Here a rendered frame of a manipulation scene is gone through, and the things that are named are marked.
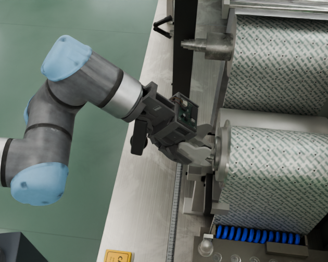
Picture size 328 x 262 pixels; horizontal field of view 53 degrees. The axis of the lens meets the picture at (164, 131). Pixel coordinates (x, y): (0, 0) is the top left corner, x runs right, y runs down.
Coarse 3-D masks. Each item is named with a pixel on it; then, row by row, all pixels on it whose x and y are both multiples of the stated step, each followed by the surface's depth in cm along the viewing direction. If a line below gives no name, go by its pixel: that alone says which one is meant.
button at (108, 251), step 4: (108, 252) 90; (112, 252) 90; (116, 252) 90; (120, 252) 90; (124, 252) 90; (128, 252) 90; (108, 256) 89; (112, 256) 89; (116, 256) 89; (120, 256) 89; (124, 256) 89; (128, 256) 89; (104, 260) 88; (108, 260) 88; (112, 260) 88; (116, 260) 88; (120, 260) 88; (124, 260) 88; (128, 260) 88
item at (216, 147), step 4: (216, 136) 69; (220, 136) 70; (216, 140) 68; (220, 140) 68; (216, 144) 67; (220, 144) 67; (216, 148) 67; (220, 148) 67; (212, 152) 73; (216, 152) 67; (216, 156) 67; (212, 160) 71; (216, 160) 67; (212, 164) 70; (216, 164) 67; (212, 168) 69; (216, 168) 68
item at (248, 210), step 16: (224, 192) 70; (240, 208) 75; (256, 208) 74; (272, 208) 73; (288, 208) 73; (304, 208) 72; (320, 208) 71; (224, 224) 83; (240, 224) 82; (256, 224) 81; (272, 224) 80; (288, 224) 79; (304, 224) 78
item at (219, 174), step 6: (222, 132) 67; (222, 138) 66; (222, 144) 65; (222, 150) 65; (222, 156) 64; (222, 162) 65; (222, 168) 65; (216, 174) 70; (222, 174) 66; (216, 180) 70
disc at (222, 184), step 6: (228, 120) 68; (228, 126) 66; (228, 132) 65; (228, 138) 64; (228, 144) 63; (228, 150) 63; (228, 156) 63; (228, 162) 63; (228, 168) 63; (222, 180) 67; (222, 186) 66
